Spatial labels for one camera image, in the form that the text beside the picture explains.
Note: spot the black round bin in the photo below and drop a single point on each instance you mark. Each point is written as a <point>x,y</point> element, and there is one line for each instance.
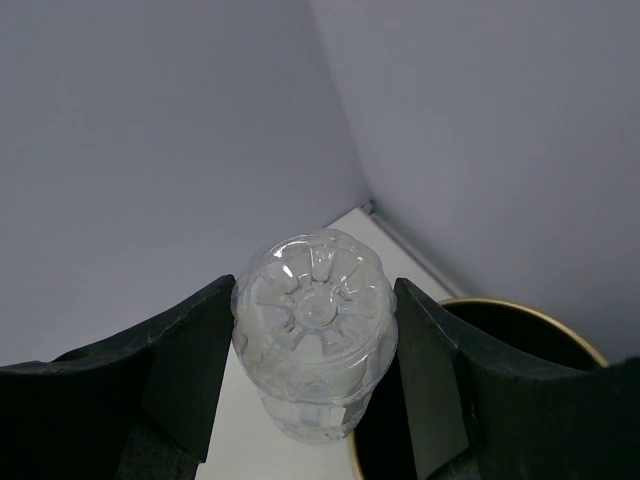
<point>381,445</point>

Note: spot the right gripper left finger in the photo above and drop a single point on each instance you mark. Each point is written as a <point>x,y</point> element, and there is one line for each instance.
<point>140,404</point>

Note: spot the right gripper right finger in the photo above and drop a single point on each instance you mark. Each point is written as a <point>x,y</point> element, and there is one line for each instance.
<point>474,400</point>

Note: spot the clear crushed plastic bottle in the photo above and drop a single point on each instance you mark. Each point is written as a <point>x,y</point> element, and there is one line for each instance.
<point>315,332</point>

